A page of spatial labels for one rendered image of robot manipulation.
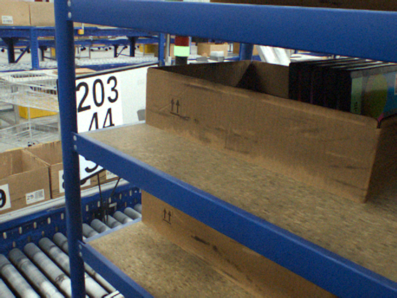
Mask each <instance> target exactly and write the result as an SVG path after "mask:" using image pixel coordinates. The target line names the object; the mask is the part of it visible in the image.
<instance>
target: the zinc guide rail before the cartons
mask: <svg viewBox="0 0 397 298"><path fill-rule="evenodd" d="M117 181H118V180H115V181H112V182H109V183H105V184H101V185H100V187H101V192H103V191H105V190H109V189H113V188H114V187H115V184H116V182H117ZM127 183H129V182H127V181H126V180H124V179H120V181H119V183H118V186H117V187H119V186H121V185H123V184H127ZM96 193H100V192H99V186H95V187H93V188H90V189H86V190H83V191H81V198H83V197H86V196H90V195H93V194H96ZM63 203H65V198H64V196H62V197H58V198H56V199H52V200H49V201H46V202H43V203H39V204H36V205H32V206H28V207H26V208H22V209H18V210H15V211H12V212H8V213H5V214H2V215H0V224H1V223H4V222H7V221H11V220H13V219H16V218H20V217H23V216H26V215H30V214H32V213H34V212H38V211H41V210H44V209H47V208H51V207H53V206H57V205H60V204H63Z"/></svg>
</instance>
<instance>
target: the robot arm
mask: <svg viewBox="0 0 397 298"><path fill-rule="evenodd" d="M255 47H256V50H257V52H258V53H259V55H260V57H261V60H262V61H263V62H268V63H275V64H283V65H287V66H289V63H290V60H289V58H290V49H285V48H276V47H267V46H257V45H255Z"/></svg>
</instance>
